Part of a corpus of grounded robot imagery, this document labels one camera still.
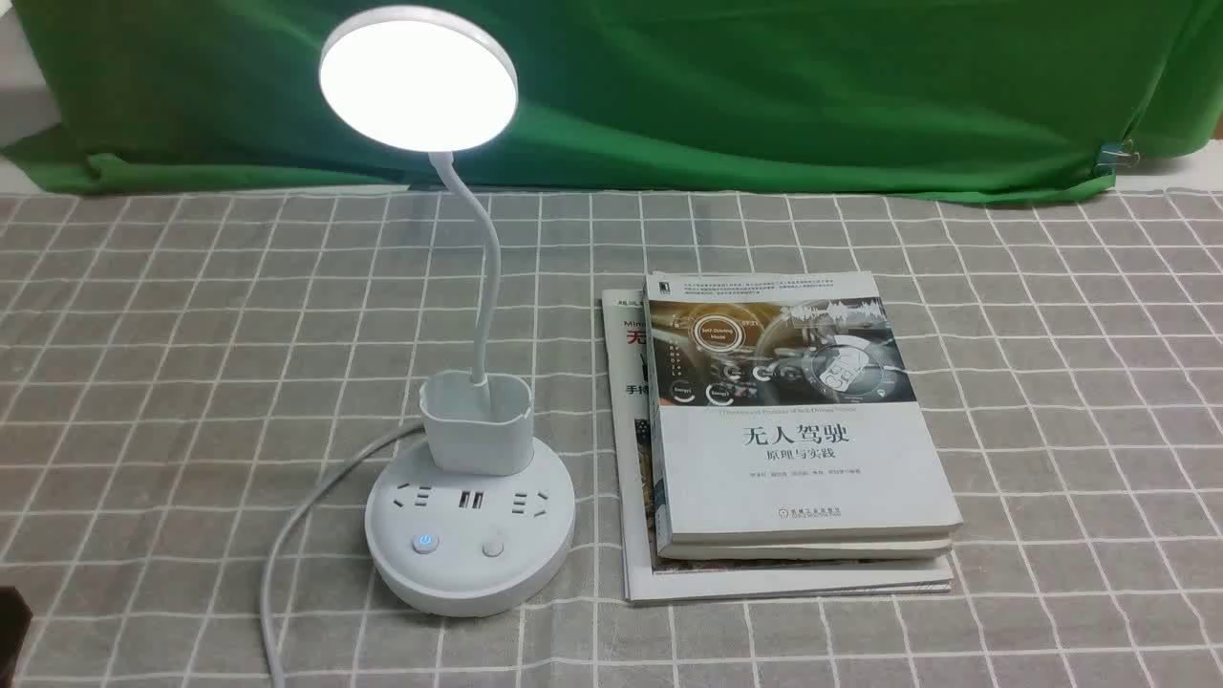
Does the large bottom magazine book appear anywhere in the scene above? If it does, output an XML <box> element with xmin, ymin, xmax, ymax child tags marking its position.
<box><xmin>600</xmin><ymin>288</ymin><xmax>954</xmax><ymax>604</ymax></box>

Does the white middle book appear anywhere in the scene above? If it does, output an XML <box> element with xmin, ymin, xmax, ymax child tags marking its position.
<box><xmin>654</xmin><ymin>420</ymin><xmax>955</xmax><ymax>562</ymax></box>

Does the green backdrop cloth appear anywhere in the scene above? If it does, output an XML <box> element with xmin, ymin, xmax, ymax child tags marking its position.
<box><xmin>2</xmin><ymin>1</ymin><xmax>1222</xmax><ymax>204</ymax></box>

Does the dark object at left edge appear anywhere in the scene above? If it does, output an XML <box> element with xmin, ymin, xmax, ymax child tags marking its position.
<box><xmin>0</xmin><ymin>585</ymin><xmax>33</xmax><ymax>688</ymax></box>

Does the blue binder clip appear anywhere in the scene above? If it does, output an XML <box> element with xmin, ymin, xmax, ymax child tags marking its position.
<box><xmin>1095</xmin><ymin>139</ymin><xmax>1144</xmax><ymax>174</ymax></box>

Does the grey checked tablecloth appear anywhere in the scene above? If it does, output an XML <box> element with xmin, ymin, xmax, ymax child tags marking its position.
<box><xmin>1</xmin><ymin>189</ymin><xmax>1222</xmax><ymax>687</ymax></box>

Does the white lamp power cable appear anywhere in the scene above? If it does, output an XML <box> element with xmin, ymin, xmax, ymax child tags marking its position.
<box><xmin>260</xmin><ymin>423</ymin><xmax>423</xmax><ymax>688</ymax></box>

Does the white round desk lamp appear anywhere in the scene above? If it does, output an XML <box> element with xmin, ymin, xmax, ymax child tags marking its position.
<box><xmin>319</xmin><ymin>5</ymin><xmax>576</xmax><ymax>617</ymax></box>

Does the white self-driving top book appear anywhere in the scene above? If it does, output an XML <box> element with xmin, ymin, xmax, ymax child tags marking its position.
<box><xmin>643</xmin><ymin>271</ymin><xmax>964</xmax><ymax>546</ymax></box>

